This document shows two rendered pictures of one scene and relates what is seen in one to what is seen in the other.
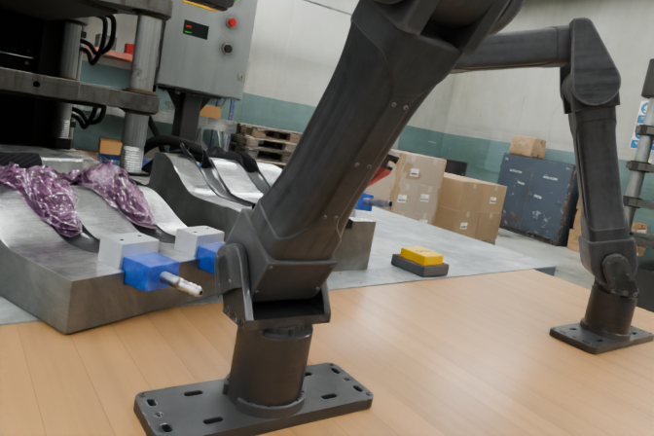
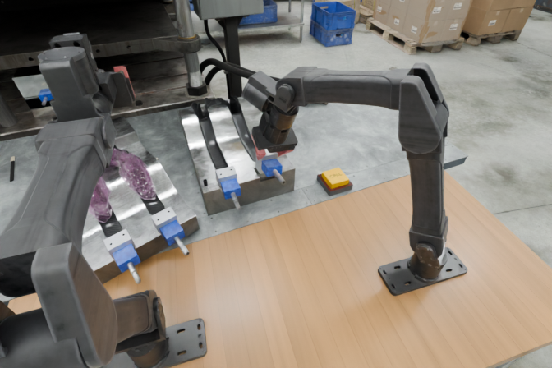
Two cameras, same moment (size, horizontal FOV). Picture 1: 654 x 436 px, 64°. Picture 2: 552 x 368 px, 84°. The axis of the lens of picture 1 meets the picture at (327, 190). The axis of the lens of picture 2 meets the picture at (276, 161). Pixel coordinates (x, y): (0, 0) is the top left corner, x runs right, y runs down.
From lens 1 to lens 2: 0.58 m
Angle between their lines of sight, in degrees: 38
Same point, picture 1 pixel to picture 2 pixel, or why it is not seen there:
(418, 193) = (453, 2)
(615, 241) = (427, 236)
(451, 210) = (482, 11)
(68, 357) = not seen: hidden behind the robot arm
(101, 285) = (103, 269)
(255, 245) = not seen: hidden behind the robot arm
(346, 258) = (276, 190)
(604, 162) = (427, 186)
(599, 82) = (420, 137)
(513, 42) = (356, 89)
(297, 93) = not seen: outside the picture
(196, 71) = (225, 3)
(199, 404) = (120, 357)
